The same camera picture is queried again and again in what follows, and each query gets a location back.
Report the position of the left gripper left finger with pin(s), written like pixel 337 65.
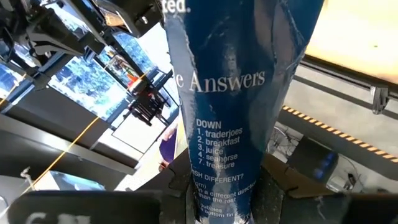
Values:
pixel 174 199

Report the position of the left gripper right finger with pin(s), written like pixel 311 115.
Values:
pixel 280 183

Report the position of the blue frosted flakes cereal box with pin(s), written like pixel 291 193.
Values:
pixel 230 109

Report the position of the black box with blue buttons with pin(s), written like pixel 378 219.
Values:
pixel 311 161

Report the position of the person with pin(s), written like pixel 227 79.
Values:
pixel 168 146

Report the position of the black background machine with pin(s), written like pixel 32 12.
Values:
pixel 149 101

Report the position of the black table frame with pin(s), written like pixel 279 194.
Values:
pixel 379 96

